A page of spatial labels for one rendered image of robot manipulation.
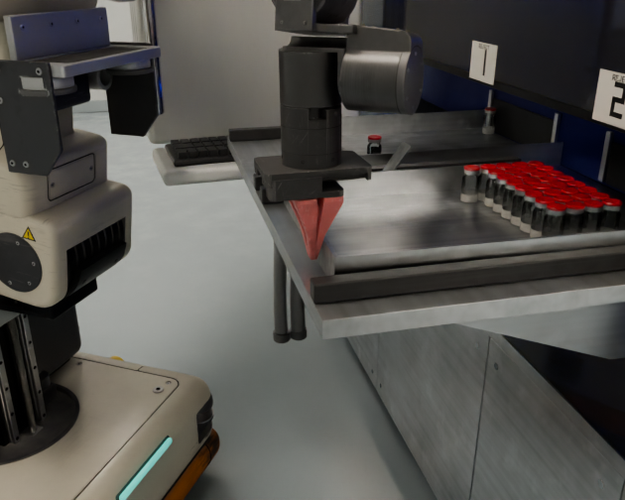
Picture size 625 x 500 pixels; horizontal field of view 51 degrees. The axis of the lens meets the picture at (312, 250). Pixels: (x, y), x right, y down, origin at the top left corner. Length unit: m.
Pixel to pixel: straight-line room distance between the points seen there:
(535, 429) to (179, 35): 1.02
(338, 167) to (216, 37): 0.91
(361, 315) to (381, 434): 1.29
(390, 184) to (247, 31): 0.71
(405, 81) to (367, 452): 1.36
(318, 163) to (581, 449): 0.59
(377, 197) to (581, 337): 0.30
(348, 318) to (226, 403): 1.42
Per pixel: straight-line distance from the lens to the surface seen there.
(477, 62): 1.16
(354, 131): 1.22
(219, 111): 1.52
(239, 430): 1.88
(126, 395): 1.57
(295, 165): 0.61
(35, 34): 1.07
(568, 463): 1.05
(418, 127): 1.26
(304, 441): 1.83
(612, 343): 0.87
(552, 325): 0.80
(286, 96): 0.61
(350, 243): 0.73
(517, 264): 0.67
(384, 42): 0.58
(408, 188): 0.90
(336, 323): 0.58
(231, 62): 1.51
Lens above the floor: 1.16
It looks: 23 degrees down
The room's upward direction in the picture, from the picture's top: straight up
